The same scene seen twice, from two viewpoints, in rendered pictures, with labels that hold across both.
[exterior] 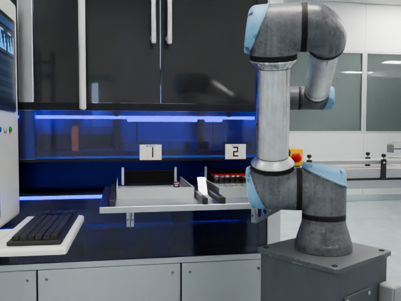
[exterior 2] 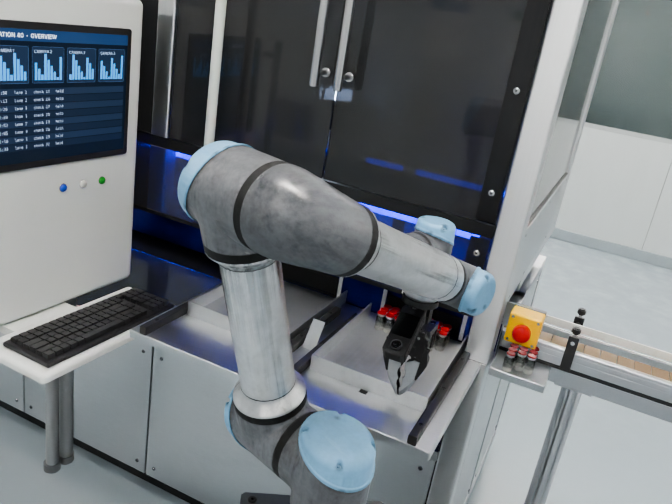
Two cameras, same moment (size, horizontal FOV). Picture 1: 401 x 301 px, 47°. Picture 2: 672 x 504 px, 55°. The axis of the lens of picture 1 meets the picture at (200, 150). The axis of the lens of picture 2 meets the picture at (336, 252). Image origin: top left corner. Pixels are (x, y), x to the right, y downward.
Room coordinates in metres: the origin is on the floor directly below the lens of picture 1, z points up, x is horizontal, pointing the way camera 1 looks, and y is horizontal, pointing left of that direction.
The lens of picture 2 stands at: (0.52, -0.72, 1.59)
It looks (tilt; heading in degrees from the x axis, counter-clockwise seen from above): 20 degrees down; 32
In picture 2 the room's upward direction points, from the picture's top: 9 degrees clockwise
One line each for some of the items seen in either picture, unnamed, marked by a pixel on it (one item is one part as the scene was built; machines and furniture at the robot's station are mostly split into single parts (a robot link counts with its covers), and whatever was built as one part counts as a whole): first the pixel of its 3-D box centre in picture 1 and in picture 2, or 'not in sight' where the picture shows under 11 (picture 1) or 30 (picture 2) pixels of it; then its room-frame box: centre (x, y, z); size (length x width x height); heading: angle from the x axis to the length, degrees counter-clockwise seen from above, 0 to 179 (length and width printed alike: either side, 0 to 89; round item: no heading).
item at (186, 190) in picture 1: (152, 186); (272, 301); (1.69, 0.18, 0.90); 0.34 x 0.26 x 0.04; 10
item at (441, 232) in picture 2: not in sight; (430, 248); (1.58, -0.26, 1.21); 0.09 x 0.08 x 0.11; 171
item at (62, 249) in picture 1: (29, 233); (80, 323); (1.39, 0.52, 0.79); 0.45 x 0.28 x 0.03; 8
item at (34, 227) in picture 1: (48, 224); (96, 321); (1.40, 0.47, 0.82); 0.40 x 0.14 x 0.02; 8
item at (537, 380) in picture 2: not in sight; (521, 367); (1.95, -0.39, 0.87); 0.14 x 0.13 x 0.02; 10
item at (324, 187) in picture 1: (321, 187); (330, 466); (1.23, -0.33, 0.96); 0.13 x 0.12 x 0.14; 81
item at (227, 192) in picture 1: (242, 185); (394, 350); (1.73, -0.16, 0.90); 0.34 x 0.26 x 0.04; 11
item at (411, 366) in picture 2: not in sight; (412, 373); (1.59, -0.27, 0.95); 0.06 x 0.03 x 0.09; 10
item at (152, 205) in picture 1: (200, 195); (318, 344); (1.65, 0.00, 0.87); 0.70 x 0.48 x 0.02; 100
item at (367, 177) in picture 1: (339, 170); (648, 371); (2.10, -0.64, 0.92); 0.69 x 0.16 x 0.16; 100
